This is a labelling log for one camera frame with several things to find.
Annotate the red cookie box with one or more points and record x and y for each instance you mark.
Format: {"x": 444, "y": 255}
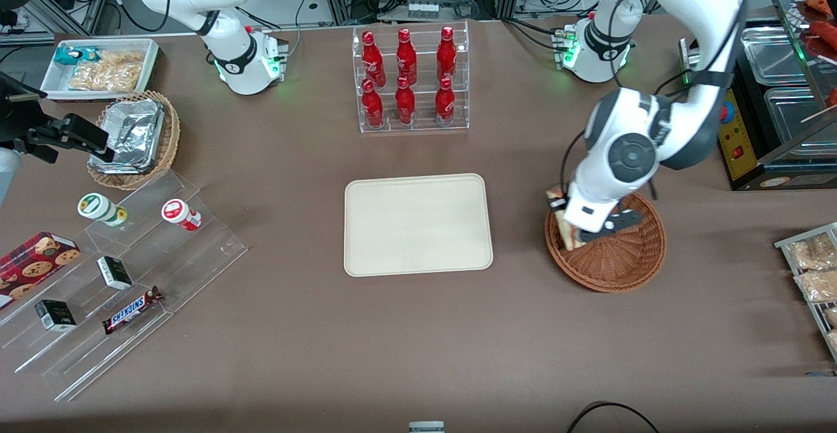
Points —
{"x": 33, "y": 266}

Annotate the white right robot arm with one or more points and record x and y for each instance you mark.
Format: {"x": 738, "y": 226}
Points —
{"x": 216, "y": 1}

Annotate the green lid snack cup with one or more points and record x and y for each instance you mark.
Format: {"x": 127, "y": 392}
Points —
{"x": 98, "y": 208}

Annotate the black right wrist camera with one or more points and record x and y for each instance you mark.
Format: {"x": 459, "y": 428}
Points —
{"x": 13, "y": 119}

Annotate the clear bag of pastry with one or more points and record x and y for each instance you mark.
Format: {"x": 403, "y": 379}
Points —
{"x": 817, "y": 286}
{"x": 811, "y": 253}

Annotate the triangular sandwich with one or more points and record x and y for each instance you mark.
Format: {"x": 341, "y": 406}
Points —
{"x": 567, "y": 235}

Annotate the white power strip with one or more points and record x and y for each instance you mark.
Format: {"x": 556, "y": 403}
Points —
{"x": 423, "y": 9}

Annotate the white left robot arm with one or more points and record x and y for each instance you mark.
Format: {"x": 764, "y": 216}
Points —
{"x": 631, "y": 155}

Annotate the snickers chocolate bar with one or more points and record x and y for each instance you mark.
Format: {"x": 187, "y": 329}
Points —
{"x": 131, "y": 311}

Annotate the beige plastic serving tray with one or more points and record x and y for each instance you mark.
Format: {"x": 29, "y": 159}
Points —
{"x": 418, "y": 224}

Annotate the red lid snack cup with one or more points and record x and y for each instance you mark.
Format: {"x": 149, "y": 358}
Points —
{"x": 180, "y": 214}

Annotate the tan wicker basket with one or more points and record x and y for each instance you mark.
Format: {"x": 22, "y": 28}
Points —
{"x": 171, "y": 132}

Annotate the red cola bottle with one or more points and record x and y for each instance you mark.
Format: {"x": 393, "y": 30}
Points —
{"x": 406, "y": 59}
{"x": 373, "y": 107}
{"x": 373, "y": 60}
{"x": 405, "y": 104}
{"x": 446, "y": 57}
{"x": 444, "y": 104}

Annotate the black heated food cabinet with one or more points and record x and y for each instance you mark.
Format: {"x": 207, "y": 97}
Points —
{"x": 735, "y": 145}

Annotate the teal snack packet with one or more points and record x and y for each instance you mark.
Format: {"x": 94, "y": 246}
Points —
{"x": 68, "y": 55}

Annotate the red sausage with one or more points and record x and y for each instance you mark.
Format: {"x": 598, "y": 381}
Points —
{"x": 825, "y": 31}
{"x": 820, "y": 4}

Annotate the white rectangular snack tray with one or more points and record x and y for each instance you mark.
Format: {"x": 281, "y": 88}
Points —
{"x": 55, "y": 83}

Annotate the aluminium foil containers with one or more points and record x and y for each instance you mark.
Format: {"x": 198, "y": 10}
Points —
{"x": 134, "y": 132}

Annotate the small grey white device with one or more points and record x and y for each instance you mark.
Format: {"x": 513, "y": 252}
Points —
{"x": 426, "y": 427}

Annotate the steel food pan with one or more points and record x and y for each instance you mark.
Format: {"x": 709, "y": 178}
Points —
{"x": 771, "y": 53}
{"x": 788, "y": 116}

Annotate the brown round wicker basket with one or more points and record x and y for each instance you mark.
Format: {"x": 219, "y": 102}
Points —
{"x": 614, "y": 263}

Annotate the clear acrylic stepped display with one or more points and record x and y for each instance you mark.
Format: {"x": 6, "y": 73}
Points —
{"x": 189, "y": 256}

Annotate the clear acrylic bottle rack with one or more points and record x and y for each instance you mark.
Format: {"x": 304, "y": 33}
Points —
{"x": 422, "y": 122}

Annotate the small black box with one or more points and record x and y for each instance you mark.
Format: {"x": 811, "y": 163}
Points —
{"x": 55, "y": 315}
{"x": 114, "y": 273}

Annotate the clear bag of chips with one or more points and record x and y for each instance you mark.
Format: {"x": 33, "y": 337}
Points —
{"x": 108, "y": 72}

